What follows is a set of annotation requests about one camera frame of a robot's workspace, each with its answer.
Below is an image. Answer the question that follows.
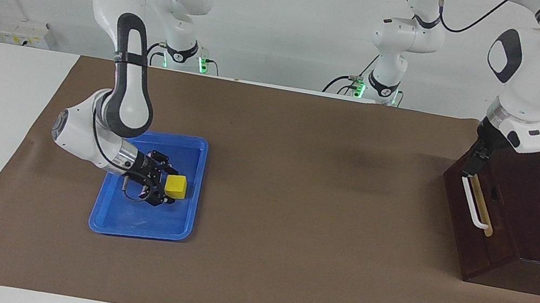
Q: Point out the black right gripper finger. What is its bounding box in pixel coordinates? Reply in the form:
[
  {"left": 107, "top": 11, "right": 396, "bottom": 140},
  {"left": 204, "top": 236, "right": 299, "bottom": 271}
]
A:
[
  {"left": 150, "top": 151, "right": 183, "bottom": 179},
  {"left": 146, "top": 188, "right": 178, "bottom": 210}
]

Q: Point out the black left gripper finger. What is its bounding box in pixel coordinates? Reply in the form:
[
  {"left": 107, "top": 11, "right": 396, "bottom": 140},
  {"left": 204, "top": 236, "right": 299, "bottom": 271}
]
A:
[{"left": 461, "top": 146, "right": 490, "bottom": 181}]

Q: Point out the yellow cube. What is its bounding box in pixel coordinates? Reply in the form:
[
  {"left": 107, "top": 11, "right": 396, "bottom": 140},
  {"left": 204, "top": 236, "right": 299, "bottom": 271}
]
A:
[{"left": 163, "top": 173, "right": 189, "bottom": 201}]

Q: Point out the white drawer handle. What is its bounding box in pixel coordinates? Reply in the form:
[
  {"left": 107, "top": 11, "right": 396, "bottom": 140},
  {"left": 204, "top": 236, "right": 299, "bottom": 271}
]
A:
[{"left": 453, "top": 175, "right": 497, "bottom": 231}]

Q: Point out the wooden drawer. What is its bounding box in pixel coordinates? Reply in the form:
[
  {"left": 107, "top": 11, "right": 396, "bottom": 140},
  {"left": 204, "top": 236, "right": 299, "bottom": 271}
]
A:
[{"left": 431, "top": 143, "right": 534, "bottom": 269}]

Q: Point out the blue plastic tray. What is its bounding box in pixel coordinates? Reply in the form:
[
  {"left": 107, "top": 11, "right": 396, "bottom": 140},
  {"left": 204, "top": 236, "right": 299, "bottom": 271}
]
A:
[{"left": 87, "top": 121, "right": 210, "bottom": 249}]

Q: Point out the brown table mat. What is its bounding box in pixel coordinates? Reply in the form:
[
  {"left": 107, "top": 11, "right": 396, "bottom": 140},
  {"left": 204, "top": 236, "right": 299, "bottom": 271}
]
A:
[{"left": 0, "top": 39, "right": 540, "bottom": 303}]

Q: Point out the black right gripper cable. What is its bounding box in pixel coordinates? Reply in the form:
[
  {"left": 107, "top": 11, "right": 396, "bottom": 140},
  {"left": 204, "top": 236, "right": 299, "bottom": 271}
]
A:
[{"left": 118, "top": 175, "right": 157, "bottom": 206}]

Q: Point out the black base cable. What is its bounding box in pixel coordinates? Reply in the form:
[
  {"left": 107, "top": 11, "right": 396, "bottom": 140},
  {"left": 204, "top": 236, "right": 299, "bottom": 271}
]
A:
[
  {"left": 143, "top": 39, "right": 168, "bottom": 68},
  {"left": 321, "top": 47, "right": 379, "bottom": 101}
]

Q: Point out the white wall outlet box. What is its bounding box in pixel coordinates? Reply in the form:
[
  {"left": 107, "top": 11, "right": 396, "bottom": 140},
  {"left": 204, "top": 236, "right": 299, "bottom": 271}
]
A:
[{"left": 0, "top": 16, "right": 53, "bottom": 50}]

